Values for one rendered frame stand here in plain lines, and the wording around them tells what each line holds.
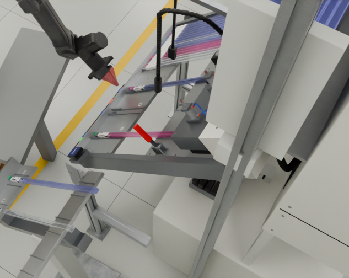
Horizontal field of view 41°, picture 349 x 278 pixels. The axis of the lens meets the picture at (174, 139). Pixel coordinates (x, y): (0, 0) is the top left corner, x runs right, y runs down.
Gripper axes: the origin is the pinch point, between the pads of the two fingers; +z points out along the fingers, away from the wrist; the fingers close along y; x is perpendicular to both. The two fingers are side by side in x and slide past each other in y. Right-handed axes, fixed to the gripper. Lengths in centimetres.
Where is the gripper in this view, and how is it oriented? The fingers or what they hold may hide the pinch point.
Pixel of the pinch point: (116, 84)
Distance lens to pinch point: 173.8
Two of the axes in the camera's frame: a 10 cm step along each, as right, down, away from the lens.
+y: 5.1, -7.7, 3.9
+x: -6.1, -0.1, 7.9
